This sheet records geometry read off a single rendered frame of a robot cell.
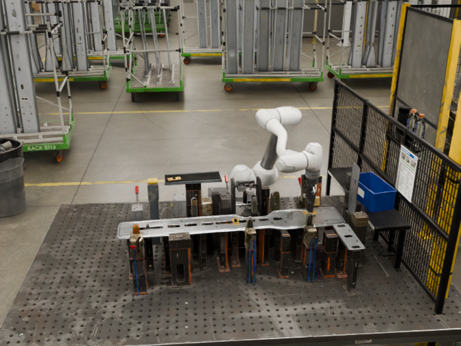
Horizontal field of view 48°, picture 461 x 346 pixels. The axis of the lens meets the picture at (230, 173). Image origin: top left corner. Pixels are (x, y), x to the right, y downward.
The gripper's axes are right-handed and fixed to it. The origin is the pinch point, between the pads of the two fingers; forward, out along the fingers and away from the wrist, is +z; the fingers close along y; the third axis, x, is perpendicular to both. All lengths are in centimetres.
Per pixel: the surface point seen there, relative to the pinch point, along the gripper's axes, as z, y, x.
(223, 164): 106, -326, -10
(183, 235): 4, 17, -79
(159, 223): 7, -5, -93
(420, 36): -69, -195, 161
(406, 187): -15, 13, 54
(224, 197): -1, -18, -51
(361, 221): 3.1, 16.9, 27.0
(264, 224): 6.6, 6.4, -30.0
